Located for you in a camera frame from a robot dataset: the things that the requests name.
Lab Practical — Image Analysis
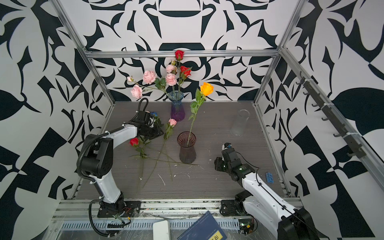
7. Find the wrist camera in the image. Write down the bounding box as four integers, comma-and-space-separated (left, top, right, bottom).
222, 143, 232, 150
133, 111, 151, 126

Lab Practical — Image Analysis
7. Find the small red rose stem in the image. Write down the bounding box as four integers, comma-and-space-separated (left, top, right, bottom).
175, 50, 184, 91

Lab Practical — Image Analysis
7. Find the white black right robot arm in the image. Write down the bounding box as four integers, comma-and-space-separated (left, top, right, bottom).
215, 143, 324, 240

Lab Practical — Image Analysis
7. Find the black corrugated cable hose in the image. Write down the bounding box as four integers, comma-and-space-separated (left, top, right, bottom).
76, 131, 106, 181

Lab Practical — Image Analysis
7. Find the purple ribbed glass vase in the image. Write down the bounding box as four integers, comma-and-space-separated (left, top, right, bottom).
169, 91, 185, 122

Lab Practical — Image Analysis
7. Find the large red rose stem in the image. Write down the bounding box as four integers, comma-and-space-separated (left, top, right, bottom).
179, 66, 191, 89

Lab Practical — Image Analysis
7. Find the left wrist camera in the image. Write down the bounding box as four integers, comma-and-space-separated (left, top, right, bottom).
133, 111, 151, 126

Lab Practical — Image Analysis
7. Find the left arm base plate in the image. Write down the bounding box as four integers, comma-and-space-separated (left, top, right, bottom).
97, 201, 142, 218

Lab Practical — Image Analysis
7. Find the aluminium frame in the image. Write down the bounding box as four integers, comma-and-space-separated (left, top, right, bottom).
49, 0, 384, 240

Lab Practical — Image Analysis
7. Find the clear glass vase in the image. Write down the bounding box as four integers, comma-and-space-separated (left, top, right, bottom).
231, 109, 250, 137

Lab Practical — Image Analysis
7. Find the blue book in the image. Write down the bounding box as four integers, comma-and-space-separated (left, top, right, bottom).
177, 211, 228, 240

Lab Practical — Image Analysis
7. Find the pink peony flower stem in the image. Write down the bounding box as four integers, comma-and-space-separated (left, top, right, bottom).
165, 60, 178, 101

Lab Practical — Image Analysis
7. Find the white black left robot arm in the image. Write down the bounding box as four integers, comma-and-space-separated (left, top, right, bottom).
76, 124, 164, 214

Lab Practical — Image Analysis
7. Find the dark maroon glass vase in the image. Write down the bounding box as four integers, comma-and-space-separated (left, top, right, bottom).
177, 132, 197, 164

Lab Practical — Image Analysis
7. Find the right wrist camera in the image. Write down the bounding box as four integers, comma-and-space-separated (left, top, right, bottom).
222, 143, 232, 150

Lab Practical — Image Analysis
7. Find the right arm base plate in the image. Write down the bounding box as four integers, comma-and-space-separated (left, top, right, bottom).
220, 190, 251, 217

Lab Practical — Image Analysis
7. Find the blue rose stem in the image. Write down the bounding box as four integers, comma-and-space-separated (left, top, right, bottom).
150, 112, 163, 127

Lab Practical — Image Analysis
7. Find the white rectangular device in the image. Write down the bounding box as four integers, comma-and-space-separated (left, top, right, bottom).
153, 220, 171, 240

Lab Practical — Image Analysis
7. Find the small blue card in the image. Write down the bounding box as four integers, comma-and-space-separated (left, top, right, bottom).
265, 172, 275, 184

